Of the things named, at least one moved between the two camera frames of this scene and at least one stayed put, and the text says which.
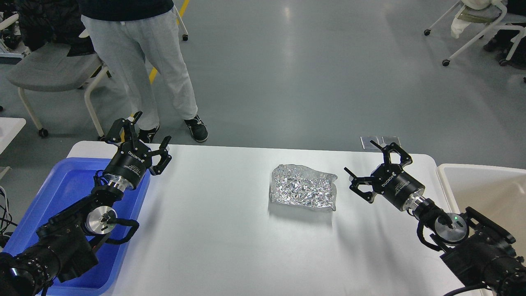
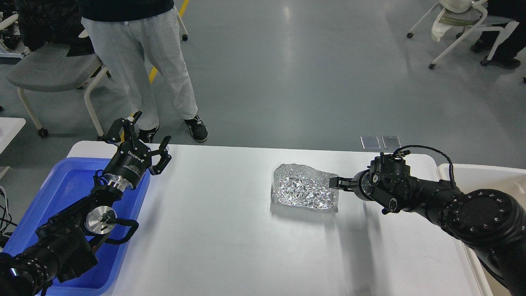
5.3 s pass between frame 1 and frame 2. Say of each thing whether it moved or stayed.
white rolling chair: moved
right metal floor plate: stayed
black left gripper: stayed
